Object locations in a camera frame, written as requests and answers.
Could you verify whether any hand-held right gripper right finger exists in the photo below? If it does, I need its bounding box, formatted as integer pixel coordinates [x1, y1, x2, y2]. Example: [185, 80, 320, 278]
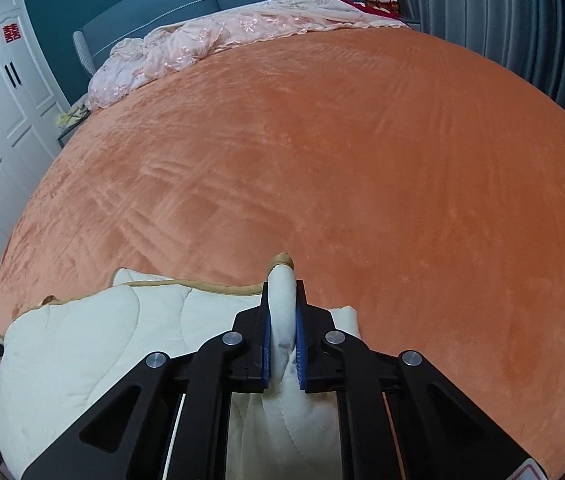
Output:
[295, 280, 548, 480]

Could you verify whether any blue upholstered headboard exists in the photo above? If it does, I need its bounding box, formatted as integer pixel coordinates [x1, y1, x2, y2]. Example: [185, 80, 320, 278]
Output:
[73, 0, 363, 76]

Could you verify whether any cream quilted jacket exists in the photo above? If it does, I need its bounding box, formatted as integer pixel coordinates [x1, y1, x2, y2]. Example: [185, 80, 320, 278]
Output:
[0, 251, 363, 480]

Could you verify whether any yellowish clutter on nightstand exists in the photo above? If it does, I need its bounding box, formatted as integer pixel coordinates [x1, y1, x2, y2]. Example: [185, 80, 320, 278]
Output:
[57, 94, 91, 126]

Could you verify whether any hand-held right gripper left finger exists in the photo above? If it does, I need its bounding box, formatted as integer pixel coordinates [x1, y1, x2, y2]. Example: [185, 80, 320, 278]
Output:
[20, 280, 270, 480]

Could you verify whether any orange plush blanket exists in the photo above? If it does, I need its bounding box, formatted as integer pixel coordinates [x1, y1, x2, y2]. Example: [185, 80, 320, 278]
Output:
[0, 27, 565, 480]

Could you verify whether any dark nightstand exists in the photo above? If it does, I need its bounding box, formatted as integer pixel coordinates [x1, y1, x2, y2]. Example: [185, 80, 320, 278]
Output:
[57, 110, 94, 150]

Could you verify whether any pink embroidered quilt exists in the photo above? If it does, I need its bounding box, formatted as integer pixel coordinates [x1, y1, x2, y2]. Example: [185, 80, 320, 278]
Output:
[87, 0, 408, 110]

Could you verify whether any grey pleated curtain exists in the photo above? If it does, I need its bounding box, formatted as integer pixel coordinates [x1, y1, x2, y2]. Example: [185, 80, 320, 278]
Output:
[393, 0, 565, 141]

